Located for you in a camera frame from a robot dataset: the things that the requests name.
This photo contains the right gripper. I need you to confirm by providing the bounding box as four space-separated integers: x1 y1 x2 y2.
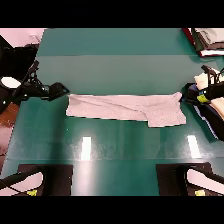
181 82 212 105

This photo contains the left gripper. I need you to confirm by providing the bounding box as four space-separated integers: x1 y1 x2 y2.
48 81 71 102

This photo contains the white T-shirt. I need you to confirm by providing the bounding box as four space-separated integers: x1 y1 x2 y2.
65 91 188 129

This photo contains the cream garment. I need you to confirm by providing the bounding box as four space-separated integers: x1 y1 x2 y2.
193 72 210 91

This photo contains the tan garment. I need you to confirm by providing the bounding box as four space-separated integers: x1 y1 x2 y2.
208 95 224 122

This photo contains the dark blue striped garment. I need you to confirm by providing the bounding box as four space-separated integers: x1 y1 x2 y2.
192 101 224 143

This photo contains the white garment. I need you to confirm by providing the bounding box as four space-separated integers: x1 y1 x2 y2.
199 48 224 58

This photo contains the black garment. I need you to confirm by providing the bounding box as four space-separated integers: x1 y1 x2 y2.
190 27 224 52

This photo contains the red garment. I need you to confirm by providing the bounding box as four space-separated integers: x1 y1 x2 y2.
181 27 205 59

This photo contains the pale grey garment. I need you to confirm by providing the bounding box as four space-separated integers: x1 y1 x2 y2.
194 27 224 46

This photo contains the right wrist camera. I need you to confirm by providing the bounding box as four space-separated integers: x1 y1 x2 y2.
200 64 222 88

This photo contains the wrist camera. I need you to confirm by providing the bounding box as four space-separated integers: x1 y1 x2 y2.
21 59 41 85
200 64 222 88

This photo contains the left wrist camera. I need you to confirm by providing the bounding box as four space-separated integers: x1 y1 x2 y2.
21 59 41 85

